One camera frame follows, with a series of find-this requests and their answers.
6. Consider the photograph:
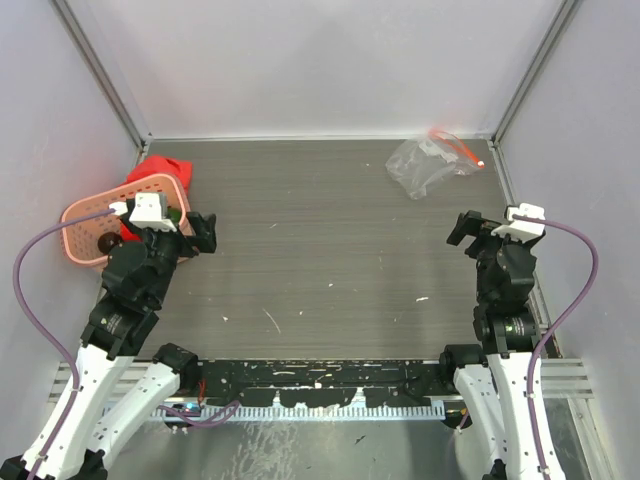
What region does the dark green toy avocado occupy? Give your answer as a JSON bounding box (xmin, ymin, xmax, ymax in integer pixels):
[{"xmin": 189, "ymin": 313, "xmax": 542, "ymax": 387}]
[{"xmin": 167, "ymin": 207, "xmax": 184, "ymax": 225}]

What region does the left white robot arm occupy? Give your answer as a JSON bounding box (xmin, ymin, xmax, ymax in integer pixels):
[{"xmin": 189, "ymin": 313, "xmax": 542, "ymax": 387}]
[{"xmin": 1, "ymin": 212, "xmax": 217, "ymax": 479}]

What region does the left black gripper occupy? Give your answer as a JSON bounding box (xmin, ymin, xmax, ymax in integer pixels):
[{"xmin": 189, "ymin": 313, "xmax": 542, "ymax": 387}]
[{"xmin": 123, "ymin": 210, "xmax": 216, "ymax": 304}]

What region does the clear zip top bag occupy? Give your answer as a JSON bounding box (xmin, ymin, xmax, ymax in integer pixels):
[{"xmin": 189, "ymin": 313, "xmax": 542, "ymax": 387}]
[{"xmin": 385, "ymin": 129, "xmax": 485, "ymax": 200}]

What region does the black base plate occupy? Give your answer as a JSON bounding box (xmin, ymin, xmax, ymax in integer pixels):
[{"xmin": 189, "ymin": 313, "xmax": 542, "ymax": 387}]
[{"xmin": 168, "ymin": 354, "xmax": 458, "ymax": 409}]

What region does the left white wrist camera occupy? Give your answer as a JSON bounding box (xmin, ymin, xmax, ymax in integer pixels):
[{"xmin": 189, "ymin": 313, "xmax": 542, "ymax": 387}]
[{"xmin": 109, "ymin": 192, "xmax": 177, "ymax": 232}]

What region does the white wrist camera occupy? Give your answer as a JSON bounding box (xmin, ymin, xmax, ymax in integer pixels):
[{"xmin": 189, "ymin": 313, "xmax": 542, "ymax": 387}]
[
  {"xmin": 491, "ymin": 203, "xmax": 545, "ymax": 242},
  {"xmin": 109, "ymin": 192, "xmax": 177, "ymax": 232}
]

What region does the white slotted cable duct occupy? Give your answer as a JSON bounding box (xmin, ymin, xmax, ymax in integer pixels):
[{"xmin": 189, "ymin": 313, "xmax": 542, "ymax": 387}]
[{"xmin": 102, "ymin": 399, "xmax": 447, "ymax": 422}]

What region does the dark brown toy fruit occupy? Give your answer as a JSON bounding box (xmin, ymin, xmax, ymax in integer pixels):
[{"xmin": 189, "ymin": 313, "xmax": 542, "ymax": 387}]
[{"xmin": 97, "ymin": 232, "xmax": 123, "ymax": 255}]

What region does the pink plastic basket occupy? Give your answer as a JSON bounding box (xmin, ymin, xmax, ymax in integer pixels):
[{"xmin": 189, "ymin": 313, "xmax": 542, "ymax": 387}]
[{"xmin": 61, "ymin": 173, "xmax": 193, "ymax": 273}]

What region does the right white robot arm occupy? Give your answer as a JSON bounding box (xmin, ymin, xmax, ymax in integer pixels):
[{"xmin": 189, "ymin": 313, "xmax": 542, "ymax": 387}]
[{"xmin": 438, "ymin": 203, "xmax": 565, "ymax": 479}]

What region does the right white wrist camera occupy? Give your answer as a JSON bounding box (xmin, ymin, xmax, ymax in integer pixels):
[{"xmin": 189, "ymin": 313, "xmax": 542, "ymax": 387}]
[{"xmin": 491, "ymin": 203, "xmax": 545, "ymax": 242}]

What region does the red cloth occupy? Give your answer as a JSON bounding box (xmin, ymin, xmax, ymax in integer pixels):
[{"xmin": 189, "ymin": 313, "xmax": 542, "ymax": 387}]
[{"xmin": 118, "ymin": 155, "xmax": 193, "ymax": 235}]

